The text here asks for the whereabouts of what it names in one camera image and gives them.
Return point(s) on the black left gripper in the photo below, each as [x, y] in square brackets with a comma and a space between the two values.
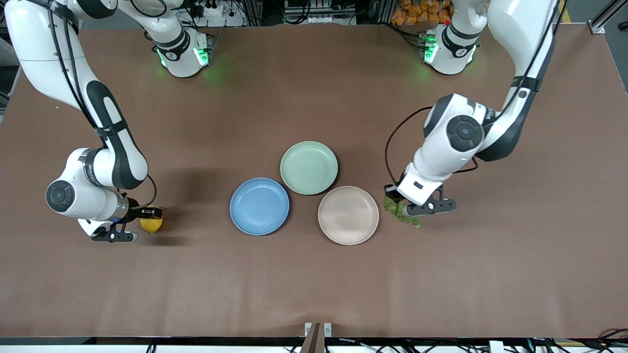
[391, 190]

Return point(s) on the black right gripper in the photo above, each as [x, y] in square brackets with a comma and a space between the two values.
[133, 210]

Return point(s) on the yellow lemon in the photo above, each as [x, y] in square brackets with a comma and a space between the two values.
[152, 225]

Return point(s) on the green lettuce leaf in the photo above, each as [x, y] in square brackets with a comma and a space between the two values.
[392, 208]

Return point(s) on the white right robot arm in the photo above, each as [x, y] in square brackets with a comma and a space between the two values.
[113, 147]

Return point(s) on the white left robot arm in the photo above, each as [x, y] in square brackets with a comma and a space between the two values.
[461, 132]

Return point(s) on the beige plate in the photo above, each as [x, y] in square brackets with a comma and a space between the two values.
[348, 215]

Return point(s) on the green plate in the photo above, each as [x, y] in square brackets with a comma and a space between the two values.
[309, 167]

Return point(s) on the blue plate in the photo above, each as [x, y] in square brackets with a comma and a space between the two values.
[259, 206]

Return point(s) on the black table edge strip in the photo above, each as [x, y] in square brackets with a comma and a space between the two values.
[147, 340]

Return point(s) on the brown bar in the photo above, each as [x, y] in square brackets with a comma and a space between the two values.
[311, 340]

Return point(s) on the bag of oranges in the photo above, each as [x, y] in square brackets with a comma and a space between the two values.
[417, 12]

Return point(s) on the white power strip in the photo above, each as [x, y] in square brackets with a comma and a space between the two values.
[216, 12]

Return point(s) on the metal table edge bracket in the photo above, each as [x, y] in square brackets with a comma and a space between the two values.
[327, 329]

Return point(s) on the aluminium frame profile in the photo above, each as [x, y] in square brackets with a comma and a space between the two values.
[601, 22]

